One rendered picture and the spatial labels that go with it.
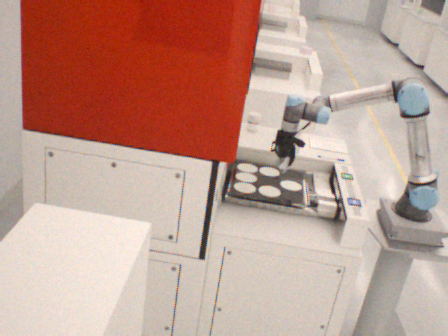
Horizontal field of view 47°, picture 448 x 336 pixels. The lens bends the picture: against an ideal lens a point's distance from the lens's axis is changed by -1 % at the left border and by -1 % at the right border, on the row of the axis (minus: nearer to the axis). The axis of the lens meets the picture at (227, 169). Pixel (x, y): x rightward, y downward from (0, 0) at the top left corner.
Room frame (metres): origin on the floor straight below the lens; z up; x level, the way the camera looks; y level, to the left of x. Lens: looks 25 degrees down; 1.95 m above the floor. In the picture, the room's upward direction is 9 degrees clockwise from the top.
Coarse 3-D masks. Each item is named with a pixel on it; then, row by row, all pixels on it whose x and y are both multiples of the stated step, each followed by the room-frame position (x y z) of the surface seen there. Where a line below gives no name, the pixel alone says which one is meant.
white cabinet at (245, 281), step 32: (224, 256) 1.80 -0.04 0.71; (256, 256) 1.80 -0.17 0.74; (288, 256) 1.80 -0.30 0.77; (320, 256) 1.80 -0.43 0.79; (224, 288) 1.80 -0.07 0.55; (256, 288) 1.80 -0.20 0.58; (288, 288) 1.80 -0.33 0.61; (320, 288) 1.80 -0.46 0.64; (352, 288) 1.79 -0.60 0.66; (224, 320) 1.80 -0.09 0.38; (256, 320) 1.80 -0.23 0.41; (288, 320) 1.80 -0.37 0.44; (320, 320) 1.79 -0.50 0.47
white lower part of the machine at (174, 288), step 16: (160, 256) 1.61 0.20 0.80; (176, 256) 1.61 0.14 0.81; (160, 272) 1.61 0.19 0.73; (176, 272) 1.61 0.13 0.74; (192, 272) 1.61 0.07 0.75; (160, 288) 1.61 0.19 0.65; (176, 288) 1.61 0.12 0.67; (192, 288) 1.61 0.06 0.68; (144, 304) 1.61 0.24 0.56; (160, 304) 1.61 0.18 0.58; (176, 304) 1.61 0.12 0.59; (192, 304) 1.61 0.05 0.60; (144, 320) 1.61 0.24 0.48; (160, 320) 1.61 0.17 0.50; (176, 320) 1.61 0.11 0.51; (192, 320) 1.61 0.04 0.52
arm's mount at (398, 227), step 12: (384, 204) 2.16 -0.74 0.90; (384, 216) 2.11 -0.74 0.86; (396, 216) 2.06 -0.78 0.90; (432, 216) 2.11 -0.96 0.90; (384, 228) 2.06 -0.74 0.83; (396, 228) 1.97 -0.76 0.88; (408, 228) 1.97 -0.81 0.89; (420, 228) 1.98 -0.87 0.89; (432, 228) 2.00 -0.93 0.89; (444, 228) 2.02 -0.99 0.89; (396, 240) 1.97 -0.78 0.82; (408, 240) 1.98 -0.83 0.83; (420, 240) 1.98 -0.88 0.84; (432, 240) 1.98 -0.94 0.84
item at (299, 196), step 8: (232, 176) 2.19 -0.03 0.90; (256, 176) 2.23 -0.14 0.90; (264, 176) 2.25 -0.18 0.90; (272, 176) 2.26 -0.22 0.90; (280, 176) 2.27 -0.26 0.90; (288, 176) 2.29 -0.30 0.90; (296, 176) 2.30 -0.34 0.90; (232, 184) 2.11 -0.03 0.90; (256, 184) 2.14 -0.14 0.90; (264, 184) 2.16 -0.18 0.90; (272, 184) 2.17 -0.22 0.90; (280, 184) 2.18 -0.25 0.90; (304, 184) 2.22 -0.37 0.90; (240, 192) 2.04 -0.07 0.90; (256, 192) 2.06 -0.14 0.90; (280, 192) 2.10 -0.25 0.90; (288, 192) 2.12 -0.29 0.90; (296, 192) 2.13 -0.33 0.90; (304, 192) 2.14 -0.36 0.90; (288, 200) 2.04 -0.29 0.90; (296, 200) 2.05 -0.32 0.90; (304, 200) 2.06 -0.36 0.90
